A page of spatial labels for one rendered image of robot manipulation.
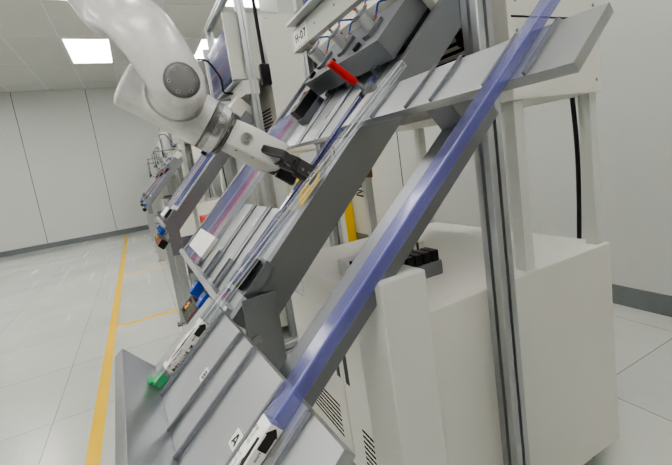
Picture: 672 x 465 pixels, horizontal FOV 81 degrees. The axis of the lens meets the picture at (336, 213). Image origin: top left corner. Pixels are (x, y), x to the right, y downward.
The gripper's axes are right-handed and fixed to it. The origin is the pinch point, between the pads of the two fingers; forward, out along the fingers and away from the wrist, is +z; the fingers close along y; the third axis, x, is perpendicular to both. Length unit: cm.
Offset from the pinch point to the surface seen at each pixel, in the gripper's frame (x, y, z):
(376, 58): -27.0, -2.2, 3.2
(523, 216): -14, -9, 48
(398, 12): -34.7, -6.1, 1.9
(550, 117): -110, 72, 140
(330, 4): -54, 33, -1
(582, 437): 27, -10, 95
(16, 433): 126, 133, -19
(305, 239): 10.8, -10.0, 1.7
